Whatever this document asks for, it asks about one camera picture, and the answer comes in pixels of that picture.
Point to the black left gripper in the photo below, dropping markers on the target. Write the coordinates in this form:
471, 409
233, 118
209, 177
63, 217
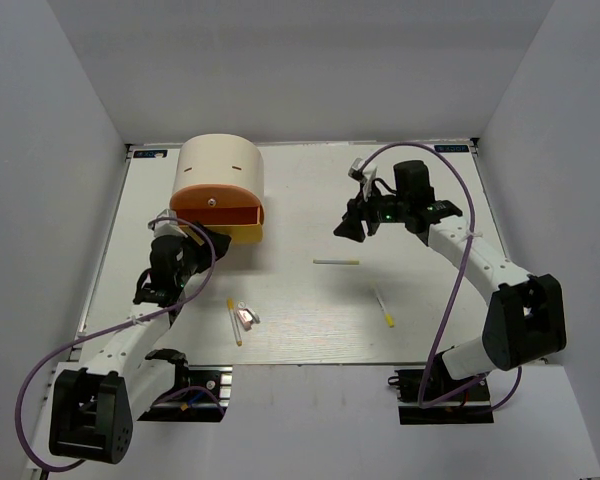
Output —
203, 250

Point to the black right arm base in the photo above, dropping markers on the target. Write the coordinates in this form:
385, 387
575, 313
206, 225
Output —
469, 407

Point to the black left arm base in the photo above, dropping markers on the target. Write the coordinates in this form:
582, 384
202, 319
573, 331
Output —
206, 400

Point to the white pen yellow cap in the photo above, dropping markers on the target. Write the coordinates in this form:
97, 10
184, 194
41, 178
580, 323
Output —
340, 262

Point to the blue label sticker right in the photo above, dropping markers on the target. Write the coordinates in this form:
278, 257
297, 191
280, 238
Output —
451, 148

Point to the beige orange round organizer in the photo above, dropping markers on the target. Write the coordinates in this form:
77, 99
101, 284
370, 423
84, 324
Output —
219, 183

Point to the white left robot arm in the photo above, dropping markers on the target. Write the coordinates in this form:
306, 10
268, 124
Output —
94, 408

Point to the blue label sticker left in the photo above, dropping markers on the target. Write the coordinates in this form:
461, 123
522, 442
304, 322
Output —
149, 154

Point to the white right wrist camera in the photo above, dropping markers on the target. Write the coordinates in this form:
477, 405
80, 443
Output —
364, 173

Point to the blue label sticker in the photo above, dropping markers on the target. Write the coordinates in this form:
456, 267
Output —
149, 154
451, 148

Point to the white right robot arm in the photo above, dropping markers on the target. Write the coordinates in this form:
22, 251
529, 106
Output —
525, 318

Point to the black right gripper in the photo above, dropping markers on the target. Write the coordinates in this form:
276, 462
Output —
359, 210

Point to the pink silver binder clip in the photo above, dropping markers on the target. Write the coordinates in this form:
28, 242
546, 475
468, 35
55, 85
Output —
246, 316

